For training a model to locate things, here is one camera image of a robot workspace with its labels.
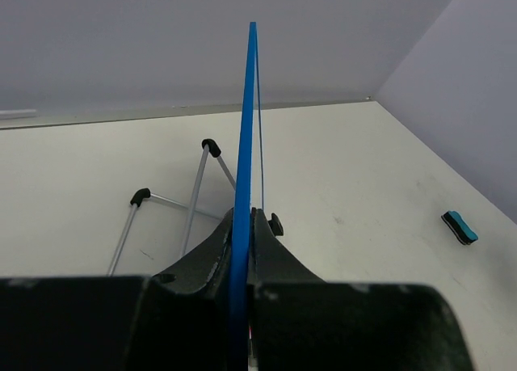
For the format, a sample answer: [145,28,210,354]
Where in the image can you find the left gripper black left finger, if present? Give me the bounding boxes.
[1,213,233,370]

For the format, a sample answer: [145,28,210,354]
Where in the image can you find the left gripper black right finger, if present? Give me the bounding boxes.
[248,209,473,370]

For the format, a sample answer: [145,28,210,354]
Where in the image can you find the blue framed small whiteboard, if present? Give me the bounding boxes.
[228,22,262,370]

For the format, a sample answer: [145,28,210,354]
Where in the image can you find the blue whiteboard eraser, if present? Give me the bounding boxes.
[441,211,478,246]

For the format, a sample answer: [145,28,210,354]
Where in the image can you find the black wire whiteboard stand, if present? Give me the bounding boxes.
[107,137,285,277]

